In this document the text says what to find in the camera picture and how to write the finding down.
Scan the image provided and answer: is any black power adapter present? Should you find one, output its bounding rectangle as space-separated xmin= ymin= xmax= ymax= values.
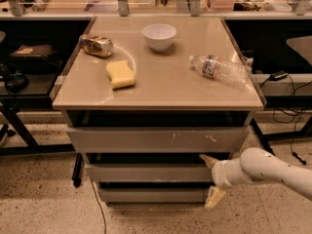
xmin=269 ymin=70 xmax=288 ymax=81

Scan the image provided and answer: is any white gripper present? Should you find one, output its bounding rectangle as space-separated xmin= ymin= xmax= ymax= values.
xmin=199 ymin=154 xmax=253 ymax=209

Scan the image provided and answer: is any black cable on floor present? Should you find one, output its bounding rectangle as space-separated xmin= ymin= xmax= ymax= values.
xmin=90 ymin=180 xmax=108 ymax=234

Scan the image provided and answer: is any grey bottom drawer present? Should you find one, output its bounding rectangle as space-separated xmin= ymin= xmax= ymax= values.
xmin=98 ymin=182 xmax=213 ymax=203

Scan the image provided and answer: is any grey drawer cabinet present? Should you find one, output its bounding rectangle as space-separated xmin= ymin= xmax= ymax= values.
xmin=52 ymin=16 xmax=265 ymax=207

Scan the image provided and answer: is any grey top drawer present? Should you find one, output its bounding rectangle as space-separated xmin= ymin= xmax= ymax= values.
xmin=67 ymin=127 xmax=249 ymax=153

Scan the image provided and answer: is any crushed metallic can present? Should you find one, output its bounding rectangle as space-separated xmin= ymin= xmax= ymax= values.
xmin=79 ymin=34 xmax=113 ymax=58

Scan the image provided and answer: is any clear plastic water bottle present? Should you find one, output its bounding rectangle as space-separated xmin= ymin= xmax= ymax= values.
xmin=188 ymin=55 xmax=252 ymax=87

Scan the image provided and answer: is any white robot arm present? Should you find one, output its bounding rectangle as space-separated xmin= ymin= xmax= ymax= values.
xmin=200 ymin=147 xmax=312 ymax=209

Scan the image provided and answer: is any white bowl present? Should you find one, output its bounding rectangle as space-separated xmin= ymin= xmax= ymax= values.
xmin=142 ymin=23 xmax=176 ymax=52

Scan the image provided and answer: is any grey drawer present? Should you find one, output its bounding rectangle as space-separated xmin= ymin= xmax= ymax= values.
xmin=98 ymin=182 xmax=213 ymax=203
xmin=67 ymin=127 xmax=249 ymax=153
xmin=84 ymin=153 xmax=211 ymax=182

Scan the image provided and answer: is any yellow sponge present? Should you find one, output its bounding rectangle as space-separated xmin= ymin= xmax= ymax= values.
xmin=106 ymin=60 xmax=135 ymax=89

